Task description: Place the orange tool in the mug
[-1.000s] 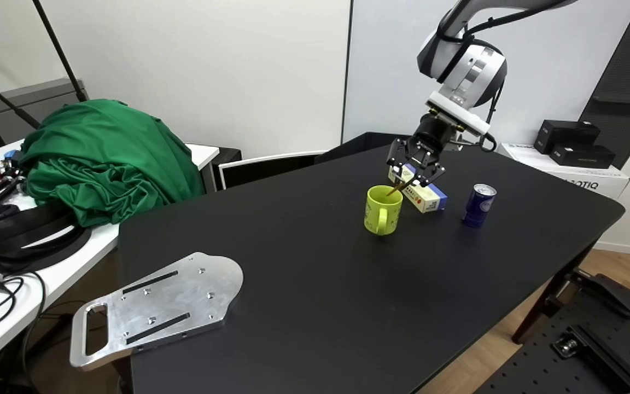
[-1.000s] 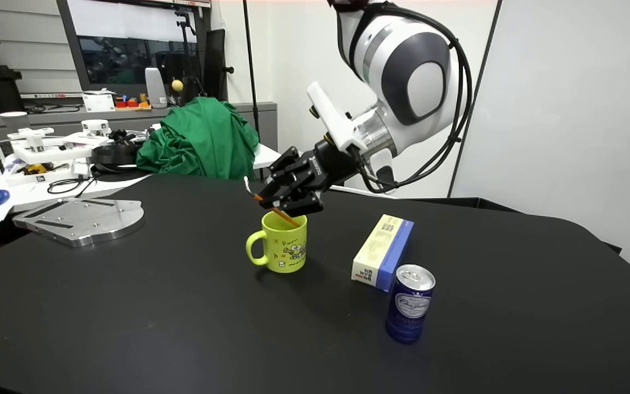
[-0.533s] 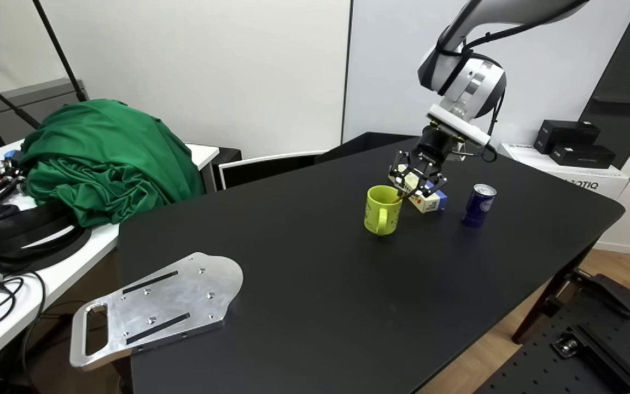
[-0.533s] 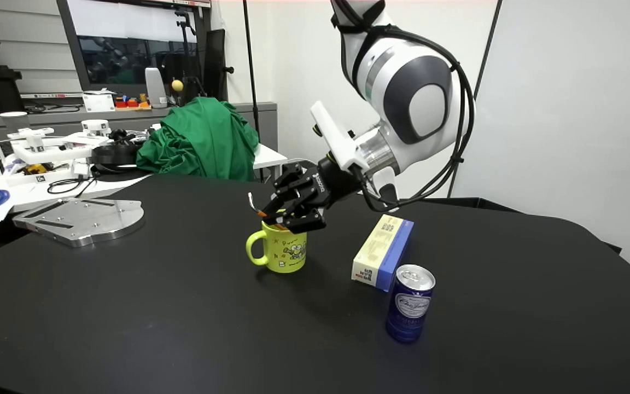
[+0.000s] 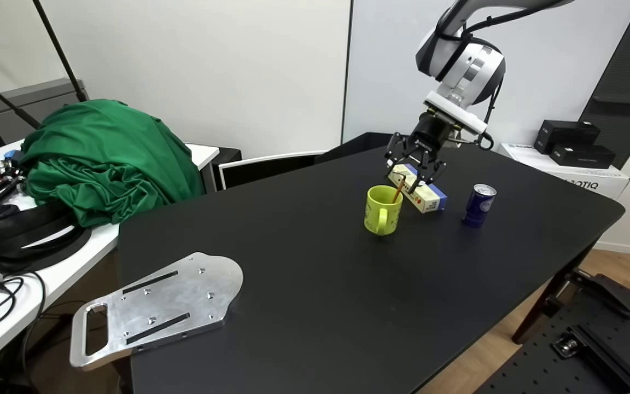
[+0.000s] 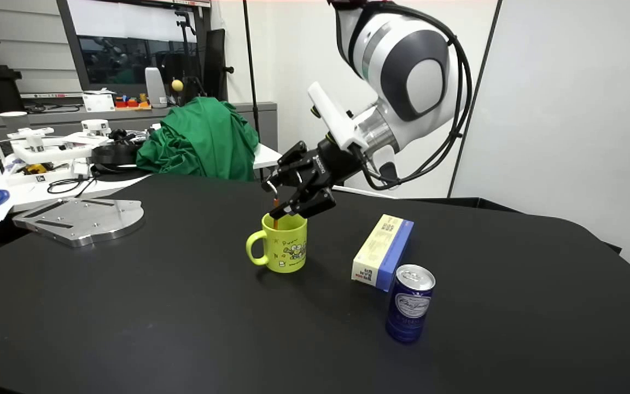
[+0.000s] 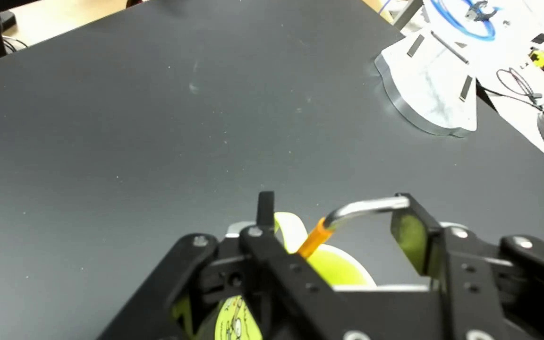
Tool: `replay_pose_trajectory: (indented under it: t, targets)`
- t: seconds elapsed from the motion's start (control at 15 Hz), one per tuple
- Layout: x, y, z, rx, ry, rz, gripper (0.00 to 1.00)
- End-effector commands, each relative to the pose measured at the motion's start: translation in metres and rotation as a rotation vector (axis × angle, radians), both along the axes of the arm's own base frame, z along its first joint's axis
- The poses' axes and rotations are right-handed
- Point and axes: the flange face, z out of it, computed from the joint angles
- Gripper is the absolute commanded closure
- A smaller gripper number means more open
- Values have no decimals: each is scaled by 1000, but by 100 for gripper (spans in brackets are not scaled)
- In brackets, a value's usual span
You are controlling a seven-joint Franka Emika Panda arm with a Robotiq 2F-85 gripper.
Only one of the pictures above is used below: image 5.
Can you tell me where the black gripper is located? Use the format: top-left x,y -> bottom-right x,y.
384,108 -> 464,197

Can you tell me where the yellow-green ceramic mug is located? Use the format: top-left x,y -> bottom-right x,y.
363,183 -> 407,239

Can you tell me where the white and blue carton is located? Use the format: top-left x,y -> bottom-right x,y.
386,163 -> 450,215

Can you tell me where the blue drink can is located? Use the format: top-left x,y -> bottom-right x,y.
464,182 -> 498,230

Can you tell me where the black case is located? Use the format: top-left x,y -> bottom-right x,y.
534,118 -> 601,153
548,142 -> 617,170

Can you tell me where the long white cardboard box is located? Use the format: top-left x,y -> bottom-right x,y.
498,140 -> 630,201

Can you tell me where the black perforated breadboard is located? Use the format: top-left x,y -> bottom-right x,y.
474,271 -> 630,394

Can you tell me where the grey metal mounting plate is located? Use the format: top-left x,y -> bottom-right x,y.
68,250 -> 244,372

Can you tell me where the green cloth pile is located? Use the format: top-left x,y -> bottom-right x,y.
19,98 -> 206,230

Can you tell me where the white side table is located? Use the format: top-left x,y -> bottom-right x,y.
0,140 -> 221,380

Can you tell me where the thin black pole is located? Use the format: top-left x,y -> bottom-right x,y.
31,0 -> 90,102

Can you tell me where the black coiled cable bundle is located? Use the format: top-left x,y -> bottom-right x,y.
0,203 -> 91,276

